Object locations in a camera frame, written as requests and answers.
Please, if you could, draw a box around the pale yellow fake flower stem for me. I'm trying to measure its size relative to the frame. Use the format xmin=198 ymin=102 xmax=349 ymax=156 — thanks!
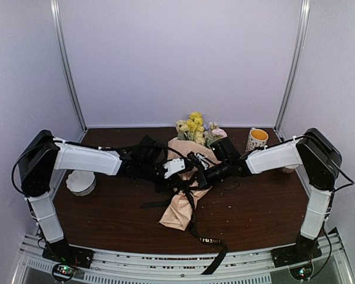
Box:
xmin=176 ymin=120 xmax=192 ymax=140

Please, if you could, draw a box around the front aluminium rail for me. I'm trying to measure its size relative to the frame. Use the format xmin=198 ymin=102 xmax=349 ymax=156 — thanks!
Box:
xmin=9 ymin=233 xmax=355 ymax=283

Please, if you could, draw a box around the pink and green wrapping paper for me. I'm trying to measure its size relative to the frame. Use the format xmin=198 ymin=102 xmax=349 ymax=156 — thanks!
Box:
xmin=159 ymin=138 xmax=220 ymax=231

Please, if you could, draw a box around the small white patterned bowl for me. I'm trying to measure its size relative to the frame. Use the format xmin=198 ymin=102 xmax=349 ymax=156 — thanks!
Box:
xmin=279 ymin=166 xmax=297 ymax=174

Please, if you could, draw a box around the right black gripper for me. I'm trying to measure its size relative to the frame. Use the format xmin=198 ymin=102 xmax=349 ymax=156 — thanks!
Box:
xmin=185 ymin=160 xmax=231 ymax=189

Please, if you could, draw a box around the white scalloped bowl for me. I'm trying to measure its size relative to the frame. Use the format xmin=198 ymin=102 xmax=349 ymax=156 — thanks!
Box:
xmin=66 ymin=170 xmax=96 ymax=196

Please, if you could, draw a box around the right aluminium frame post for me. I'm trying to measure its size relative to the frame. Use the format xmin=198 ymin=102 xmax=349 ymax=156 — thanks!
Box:
xmin=274 ymin=0 xmax=311 ymax=134

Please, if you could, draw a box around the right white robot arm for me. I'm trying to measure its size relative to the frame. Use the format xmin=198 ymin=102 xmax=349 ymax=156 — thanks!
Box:
xmin=192 ymin=128 xmax=342 ymax=262

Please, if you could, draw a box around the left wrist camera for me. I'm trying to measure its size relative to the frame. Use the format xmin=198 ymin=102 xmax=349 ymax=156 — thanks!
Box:
xmin=163 ymin=158 xmax=186 ymax=179

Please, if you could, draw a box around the black ribbon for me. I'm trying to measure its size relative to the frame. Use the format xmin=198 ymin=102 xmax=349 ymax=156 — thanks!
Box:
xmin=140 ymin=177 xmax=228 ymax=276

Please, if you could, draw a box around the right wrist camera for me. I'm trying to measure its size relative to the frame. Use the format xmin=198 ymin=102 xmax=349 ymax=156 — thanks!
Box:
xmin=187 ymin=151 xmax=215 ymax=170

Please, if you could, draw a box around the left aluminium frame post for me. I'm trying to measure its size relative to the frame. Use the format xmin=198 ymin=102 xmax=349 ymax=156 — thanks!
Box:
xmin=50 ymin=0 xmax=88 ymax=132

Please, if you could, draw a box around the patterned mug with yellow inside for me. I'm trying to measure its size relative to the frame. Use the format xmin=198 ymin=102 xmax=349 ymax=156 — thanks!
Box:
xmin=246 ymin=127 xmax=269 ymax=152

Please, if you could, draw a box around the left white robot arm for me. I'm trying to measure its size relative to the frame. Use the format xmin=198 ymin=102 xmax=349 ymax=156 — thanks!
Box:
xmin=11 ymin=130 xmax=186 ymax=263

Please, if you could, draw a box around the pink fake flower stem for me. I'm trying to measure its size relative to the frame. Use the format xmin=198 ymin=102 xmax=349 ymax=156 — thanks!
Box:
xmin=204 ymin=122 xmax=227 ymax=147

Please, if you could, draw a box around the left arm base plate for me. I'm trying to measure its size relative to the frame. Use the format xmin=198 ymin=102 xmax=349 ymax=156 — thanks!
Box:
xmin=42 ymin=247 xmax=94 ymax=269

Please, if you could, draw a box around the bright yellow fake flower stem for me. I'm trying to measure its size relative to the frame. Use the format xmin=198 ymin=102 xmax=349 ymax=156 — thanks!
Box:
xmin=186 ymin=112 xmax=205 ymax=146

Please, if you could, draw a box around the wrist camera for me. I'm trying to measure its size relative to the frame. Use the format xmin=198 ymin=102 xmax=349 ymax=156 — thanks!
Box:
xmin=163 ymin=158 xmax=186 ymax=179
xmin=187 ymin=151 xmax=215 ymax=170

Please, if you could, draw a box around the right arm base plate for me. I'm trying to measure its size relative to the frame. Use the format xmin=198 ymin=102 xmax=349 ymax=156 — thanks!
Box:
xmin=271 ymin=245 xmax=322 ymax=267

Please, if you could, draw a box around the aluminium frame post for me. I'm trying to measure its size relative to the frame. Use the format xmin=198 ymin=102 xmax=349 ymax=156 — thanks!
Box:
xmin=50 ymin=0 xmax=88 ymax=132
xmin=274 ymin=0 xmax=311 ymax=134

